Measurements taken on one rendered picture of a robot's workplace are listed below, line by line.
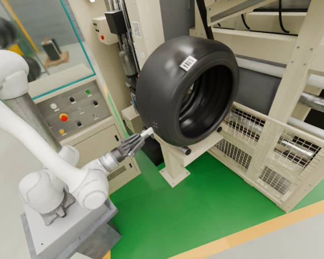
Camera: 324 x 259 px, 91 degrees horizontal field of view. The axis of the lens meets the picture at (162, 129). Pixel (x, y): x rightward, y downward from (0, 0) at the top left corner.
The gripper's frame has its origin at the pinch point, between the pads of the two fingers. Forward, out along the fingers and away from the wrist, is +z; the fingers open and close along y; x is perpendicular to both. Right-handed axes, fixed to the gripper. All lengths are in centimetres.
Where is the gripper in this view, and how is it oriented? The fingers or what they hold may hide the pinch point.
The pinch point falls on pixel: (147, 133)
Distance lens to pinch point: 84.4
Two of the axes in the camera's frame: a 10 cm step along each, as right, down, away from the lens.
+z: 7.7, -5.9, 2.4
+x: 2.6, 6.4, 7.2
